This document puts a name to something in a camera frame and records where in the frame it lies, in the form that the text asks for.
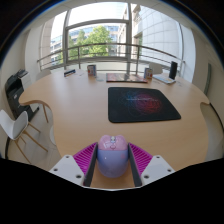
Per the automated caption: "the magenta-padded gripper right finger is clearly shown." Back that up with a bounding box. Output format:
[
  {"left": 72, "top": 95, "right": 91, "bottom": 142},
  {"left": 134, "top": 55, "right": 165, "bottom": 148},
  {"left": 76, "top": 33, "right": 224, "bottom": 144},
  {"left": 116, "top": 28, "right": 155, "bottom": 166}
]
[{"left": 127, "top": 142, "right": 177, "bottom": 188}]

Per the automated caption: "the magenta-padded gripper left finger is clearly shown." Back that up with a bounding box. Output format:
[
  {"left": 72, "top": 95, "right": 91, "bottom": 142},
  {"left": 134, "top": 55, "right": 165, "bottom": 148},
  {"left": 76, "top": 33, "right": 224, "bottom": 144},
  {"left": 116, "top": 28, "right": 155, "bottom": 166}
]
[{"left": 48, "top": 142, "right": 99, "bottom": 188}]

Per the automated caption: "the pink and lilac computer mouse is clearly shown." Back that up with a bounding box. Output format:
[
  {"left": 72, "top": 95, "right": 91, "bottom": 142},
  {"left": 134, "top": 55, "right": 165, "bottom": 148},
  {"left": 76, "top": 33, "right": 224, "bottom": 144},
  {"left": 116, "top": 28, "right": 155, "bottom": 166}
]
[{"left": 96, "top": 134, "right": 130, "bottom": 179}]

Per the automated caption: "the black mouse pad, red-blue print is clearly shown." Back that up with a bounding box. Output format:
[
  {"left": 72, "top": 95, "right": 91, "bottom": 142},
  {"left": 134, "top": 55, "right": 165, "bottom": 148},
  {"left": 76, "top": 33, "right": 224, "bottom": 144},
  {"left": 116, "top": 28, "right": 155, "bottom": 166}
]
[{"left": 107, "top": 86, "right": 182, "bottom": 124}]

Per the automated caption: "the small white round table base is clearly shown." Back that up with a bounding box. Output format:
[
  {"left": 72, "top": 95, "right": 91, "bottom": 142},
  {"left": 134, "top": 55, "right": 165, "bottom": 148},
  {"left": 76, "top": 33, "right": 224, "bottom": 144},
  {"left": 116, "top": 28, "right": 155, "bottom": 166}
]
[{"left": 49, "top": 125, "right": 58, "bottom": 146}]

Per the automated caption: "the white chair with wooden legs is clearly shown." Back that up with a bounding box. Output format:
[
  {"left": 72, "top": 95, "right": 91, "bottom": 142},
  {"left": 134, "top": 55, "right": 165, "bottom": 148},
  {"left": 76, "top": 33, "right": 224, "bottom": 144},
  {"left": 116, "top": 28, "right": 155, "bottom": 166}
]
[
  {"left": 34, "top": 68, "right": 52, "bottom": 124},
  {"left": 148, "top": 62, "right": 164, "bottom": 75},
  {"left": 0, "top": 109, "right": 49, "bottom": 164}
]

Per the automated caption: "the red and blue magazine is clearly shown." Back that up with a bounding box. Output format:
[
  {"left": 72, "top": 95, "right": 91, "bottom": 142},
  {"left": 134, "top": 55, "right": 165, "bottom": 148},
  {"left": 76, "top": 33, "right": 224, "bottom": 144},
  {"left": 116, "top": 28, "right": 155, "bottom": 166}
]
[{"left": 105, "top": 72, "right": 148, "bottom": 84}]

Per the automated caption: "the white booklet with yellow print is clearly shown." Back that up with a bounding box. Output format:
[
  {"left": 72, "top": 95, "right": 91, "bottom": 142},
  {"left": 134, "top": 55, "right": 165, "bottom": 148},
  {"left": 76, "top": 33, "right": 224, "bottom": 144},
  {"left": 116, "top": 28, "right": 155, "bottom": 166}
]
[{"left": 152, "top": 73, "right": 177, "bottom": 85}]

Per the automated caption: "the printed mug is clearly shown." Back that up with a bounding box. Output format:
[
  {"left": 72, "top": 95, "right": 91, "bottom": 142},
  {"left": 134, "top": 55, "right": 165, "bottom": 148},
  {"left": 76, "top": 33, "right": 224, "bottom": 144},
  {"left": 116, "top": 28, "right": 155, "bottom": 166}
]
[
  {"left": 87, "top": 64, "right": 98, "bottom": 78},
  {"left": 143, "top": 67, "right": 154, "bottom": 80}
]

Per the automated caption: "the small dark blue box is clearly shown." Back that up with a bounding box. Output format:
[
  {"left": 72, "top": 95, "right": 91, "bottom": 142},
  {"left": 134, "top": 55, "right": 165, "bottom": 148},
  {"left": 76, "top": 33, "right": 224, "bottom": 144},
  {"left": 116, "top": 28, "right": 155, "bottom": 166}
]
[{"left": 63, "top": 68, "right": 77, "bottom": 78}]

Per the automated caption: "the black office printer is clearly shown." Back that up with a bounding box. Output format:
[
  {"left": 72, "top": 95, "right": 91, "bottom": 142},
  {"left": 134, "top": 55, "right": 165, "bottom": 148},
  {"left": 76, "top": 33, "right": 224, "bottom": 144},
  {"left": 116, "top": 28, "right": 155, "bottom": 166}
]
[{"left": 4, "top": 68, "right": 40, "bottom": 121}]

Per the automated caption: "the black cylinder speaker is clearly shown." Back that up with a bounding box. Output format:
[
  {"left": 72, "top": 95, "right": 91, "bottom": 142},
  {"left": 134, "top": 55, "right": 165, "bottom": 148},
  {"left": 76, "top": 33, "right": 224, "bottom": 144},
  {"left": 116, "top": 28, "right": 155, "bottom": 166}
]
[{"left": 168, "top": 60, "right": 179, "bottom": 81}]

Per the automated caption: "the metal balcony railing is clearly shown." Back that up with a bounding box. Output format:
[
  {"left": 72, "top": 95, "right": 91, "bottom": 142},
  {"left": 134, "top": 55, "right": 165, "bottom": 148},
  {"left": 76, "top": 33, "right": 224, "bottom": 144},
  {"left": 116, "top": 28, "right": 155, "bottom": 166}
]
[{"left": 36, "top": 42, "right": 186, "bottom": 78}]

